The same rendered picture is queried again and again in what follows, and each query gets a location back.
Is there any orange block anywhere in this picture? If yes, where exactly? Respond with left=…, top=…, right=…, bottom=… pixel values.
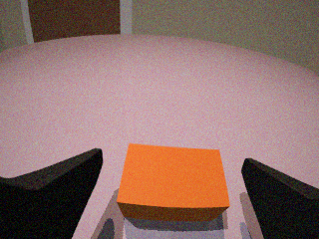
left=117, top=143, right=230, bottom=222

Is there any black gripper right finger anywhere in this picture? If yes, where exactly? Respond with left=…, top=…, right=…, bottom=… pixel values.
left=240, top=158, right=319, bottom=239

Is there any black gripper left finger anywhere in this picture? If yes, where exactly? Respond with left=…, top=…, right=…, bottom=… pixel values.
left=0, top=147, right=103, bottom=239

